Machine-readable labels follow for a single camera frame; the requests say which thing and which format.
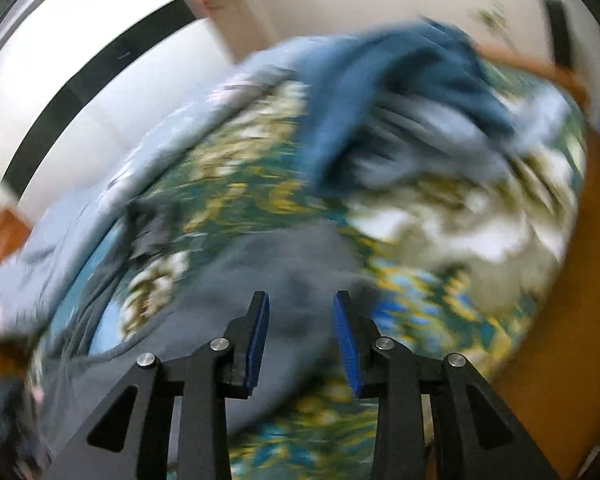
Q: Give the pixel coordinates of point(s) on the light blue garment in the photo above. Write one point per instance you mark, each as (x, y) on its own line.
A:
(445, 145)

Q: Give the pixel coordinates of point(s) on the beige door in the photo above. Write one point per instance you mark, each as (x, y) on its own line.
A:
(230, 20)

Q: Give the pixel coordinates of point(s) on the blue-grey floral quilt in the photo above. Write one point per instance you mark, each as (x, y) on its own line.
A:
(55, 240)

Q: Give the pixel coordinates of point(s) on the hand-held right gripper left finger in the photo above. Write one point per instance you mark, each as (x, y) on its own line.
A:
(257, 345)

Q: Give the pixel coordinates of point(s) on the green floral blanket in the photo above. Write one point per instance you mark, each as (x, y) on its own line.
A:
(430, 280)

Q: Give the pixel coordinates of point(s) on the white wardrobe with black stripe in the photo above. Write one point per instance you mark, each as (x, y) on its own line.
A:
(105, 60)

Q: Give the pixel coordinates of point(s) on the grey fleece garment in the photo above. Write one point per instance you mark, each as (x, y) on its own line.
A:
(290, 270)

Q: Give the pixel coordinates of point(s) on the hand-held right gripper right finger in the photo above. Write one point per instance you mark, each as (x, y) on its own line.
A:
(347, 345)

